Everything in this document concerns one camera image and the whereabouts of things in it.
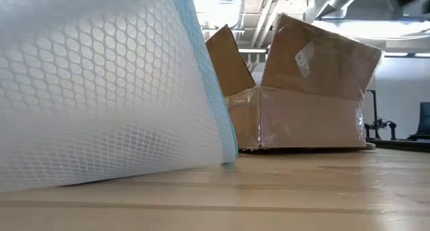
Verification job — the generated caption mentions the background robot arms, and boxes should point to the background robot arms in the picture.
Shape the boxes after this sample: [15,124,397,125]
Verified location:
[364,118,398,140]

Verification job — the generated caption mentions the black camera stand frame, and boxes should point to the black camera stand frame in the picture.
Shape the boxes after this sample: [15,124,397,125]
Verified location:
[366,89,378,140]

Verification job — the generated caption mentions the silver ribbed ventilation duct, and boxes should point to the silver ribbed ventilation duct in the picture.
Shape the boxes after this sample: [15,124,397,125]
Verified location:
[201,0,246,32]

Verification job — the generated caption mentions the blue chair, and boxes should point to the blue chair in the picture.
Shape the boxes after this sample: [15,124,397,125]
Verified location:
[408,101,430,140]

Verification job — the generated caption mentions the taped brown cardboard box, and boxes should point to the taped brown cardboard box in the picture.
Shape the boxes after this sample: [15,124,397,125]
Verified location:
[205,13,384,152]

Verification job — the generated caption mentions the teal mesh zipper pouch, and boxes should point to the teal mesh zipper pouch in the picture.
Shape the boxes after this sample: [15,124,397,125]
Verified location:
[0,0,239,193]

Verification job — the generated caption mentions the smooth silver ventilation duct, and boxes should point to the smooth silver ventilation duct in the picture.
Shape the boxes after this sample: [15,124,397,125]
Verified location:
[314,0,367,19]

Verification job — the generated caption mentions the black aluminium table frame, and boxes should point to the black aluminium table frame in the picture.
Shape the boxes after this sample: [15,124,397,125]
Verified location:
[368,138,430,154]

